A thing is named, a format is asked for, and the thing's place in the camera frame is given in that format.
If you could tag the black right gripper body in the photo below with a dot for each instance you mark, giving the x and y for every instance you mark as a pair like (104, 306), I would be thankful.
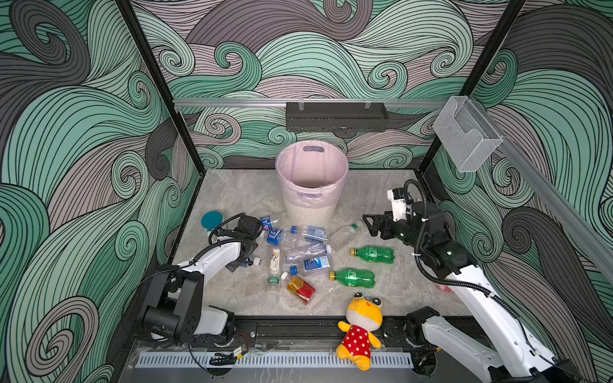
(405, 230)

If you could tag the green soda bottle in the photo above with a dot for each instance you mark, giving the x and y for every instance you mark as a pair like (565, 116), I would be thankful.
(350, 277)
(372, 254)

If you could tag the small blue label bottle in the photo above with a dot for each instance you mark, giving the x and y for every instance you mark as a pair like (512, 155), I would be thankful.
(251, 261)

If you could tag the white label clear bottle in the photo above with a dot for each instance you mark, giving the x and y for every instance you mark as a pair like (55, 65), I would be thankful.
(275, 262)

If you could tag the green soda bottle front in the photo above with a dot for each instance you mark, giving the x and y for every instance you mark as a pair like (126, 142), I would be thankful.
(350, 277)

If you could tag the small clear green-band bottle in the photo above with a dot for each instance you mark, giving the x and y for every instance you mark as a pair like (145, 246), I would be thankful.
(273, 284)

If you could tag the red yellow tea bottle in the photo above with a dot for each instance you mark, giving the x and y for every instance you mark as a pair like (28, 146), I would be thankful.
(299, 287)

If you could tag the clear bottle green band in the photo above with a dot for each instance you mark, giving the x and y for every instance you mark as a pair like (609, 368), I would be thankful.
(344, 235)

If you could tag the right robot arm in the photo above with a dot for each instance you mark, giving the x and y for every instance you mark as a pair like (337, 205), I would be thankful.
(515, 355)

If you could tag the pink toy near right arm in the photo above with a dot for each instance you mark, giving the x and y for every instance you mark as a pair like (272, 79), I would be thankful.
(444, 288)

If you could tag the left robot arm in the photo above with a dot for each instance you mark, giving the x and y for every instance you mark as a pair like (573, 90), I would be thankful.
(173, 307)

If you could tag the white ribbed waste bin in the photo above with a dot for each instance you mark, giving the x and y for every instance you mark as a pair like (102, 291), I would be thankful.
(310, 211)

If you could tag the pink plastic bin liner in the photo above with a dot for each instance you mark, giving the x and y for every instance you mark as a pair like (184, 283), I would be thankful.
(312, 173)

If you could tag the Pepsi label water bottle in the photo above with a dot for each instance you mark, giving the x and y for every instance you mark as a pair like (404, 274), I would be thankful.
(270, 222)

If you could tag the blue Chinese label water bottle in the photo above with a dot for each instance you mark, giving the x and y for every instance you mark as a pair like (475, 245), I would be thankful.
(281, 238)

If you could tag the crushed purple label bottle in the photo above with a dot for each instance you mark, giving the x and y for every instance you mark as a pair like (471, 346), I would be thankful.
(295, 255)

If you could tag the light blue label bottle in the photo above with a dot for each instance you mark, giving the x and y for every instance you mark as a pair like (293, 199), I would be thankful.
(310, 233)

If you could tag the blue mountain label bottle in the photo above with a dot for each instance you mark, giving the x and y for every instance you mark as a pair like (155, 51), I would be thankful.
(317, 265)

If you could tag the yellow plush toy red dress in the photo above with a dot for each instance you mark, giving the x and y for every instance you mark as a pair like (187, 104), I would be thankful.
(363, 317)

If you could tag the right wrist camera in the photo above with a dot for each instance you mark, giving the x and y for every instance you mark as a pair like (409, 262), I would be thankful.
(398, 202)

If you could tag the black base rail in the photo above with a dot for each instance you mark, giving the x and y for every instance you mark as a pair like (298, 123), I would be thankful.
(267, 332)

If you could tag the clear acrylic wall holder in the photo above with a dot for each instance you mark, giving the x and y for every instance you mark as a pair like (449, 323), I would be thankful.
(467, 133)

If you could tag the black wall shelf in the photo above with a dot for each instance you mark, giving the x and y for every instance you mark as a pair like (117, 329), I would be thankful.
(349, 117)

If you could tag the aluminium wall rail back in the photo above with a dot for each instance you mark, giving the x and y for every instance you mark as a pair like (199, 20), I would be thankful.
(243, 102)

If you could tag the aluminium wall rail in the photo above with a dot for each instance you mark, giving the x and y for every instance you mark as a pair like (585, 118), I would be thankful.
(243, 102)
(527, 153)

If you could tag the aluminium wall rail right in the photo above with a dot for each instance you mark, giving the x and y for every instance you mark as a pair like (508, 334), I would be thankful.
(527, 153)

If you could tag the white slotted cable duct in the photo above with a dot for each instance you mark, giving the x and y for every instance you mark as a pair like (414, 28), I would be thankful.
(384, 360)

